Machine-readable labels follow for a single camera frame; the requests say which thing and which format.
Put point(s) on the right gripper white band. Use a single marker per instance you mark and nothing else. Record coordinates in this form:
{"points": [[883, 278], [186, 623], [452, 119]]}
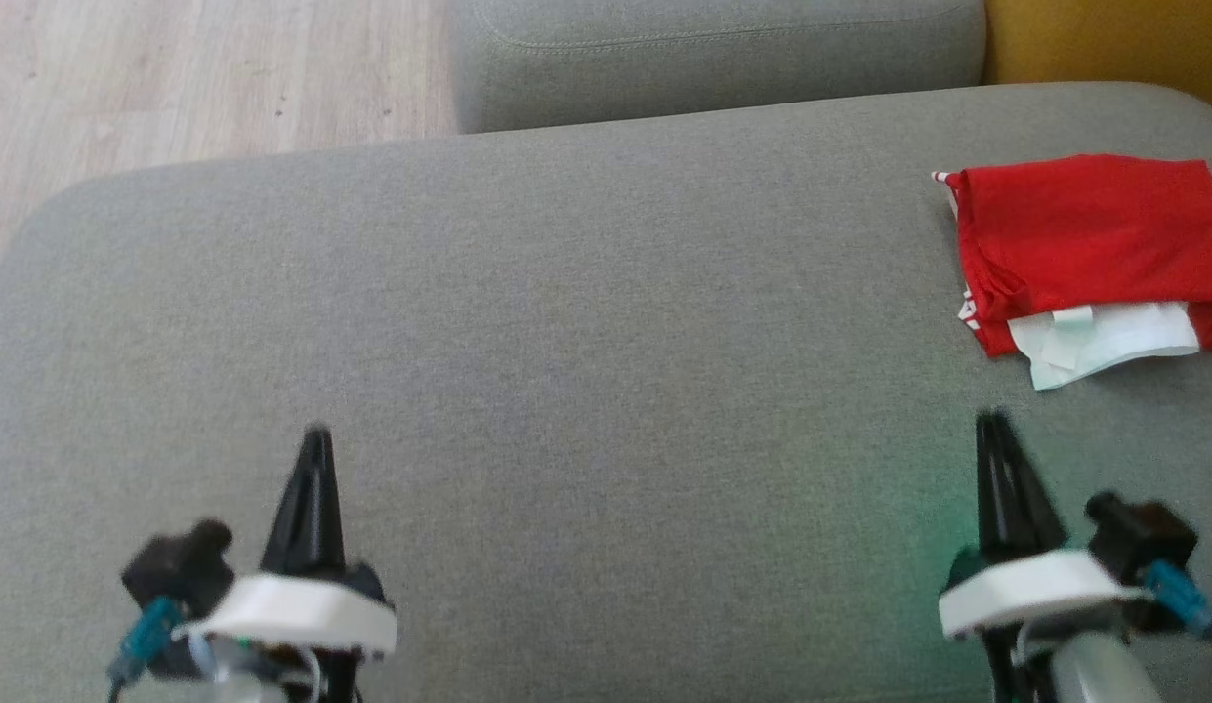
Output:
{"points": [[1035, 591]]}

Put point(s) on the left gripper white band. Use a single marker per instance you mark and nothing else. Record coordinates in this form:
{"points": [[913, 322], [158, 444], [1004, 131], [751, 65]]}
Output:
{"points": [[303, 610]]}

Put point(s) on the grey fabric sofa seat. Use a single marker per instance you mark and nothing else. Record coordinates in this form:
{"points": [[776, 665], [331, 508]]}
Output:
{"points": [[566, 342]]}

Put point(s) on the mustard yellow cushion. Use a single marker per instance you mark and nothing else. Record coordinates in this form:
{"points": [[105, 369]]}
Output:
{"points": [[1104, 44]]}

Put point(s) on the grey sofa cushion with seam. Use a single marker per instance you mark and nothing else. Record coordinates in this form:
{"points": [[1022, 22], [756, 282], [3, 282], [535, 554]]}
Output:
{"points": [[713, 59]]}

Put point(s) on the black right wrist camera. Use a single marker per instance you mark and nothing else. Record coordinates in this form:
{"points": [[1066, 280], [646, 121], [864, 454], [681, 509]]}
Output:
{"points": [[1143, 537]]}

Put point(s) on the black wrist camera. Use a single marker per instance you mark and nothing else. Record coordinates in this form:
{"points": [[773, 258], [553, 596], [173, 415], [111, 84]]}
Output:
{"points": [[1143, 537], [176, 571]]}

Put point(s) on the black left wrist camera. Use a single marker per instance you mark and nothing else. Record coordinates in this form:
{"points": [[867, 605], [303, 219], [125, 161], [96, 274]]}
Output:
{"points": [[176, 571]]}

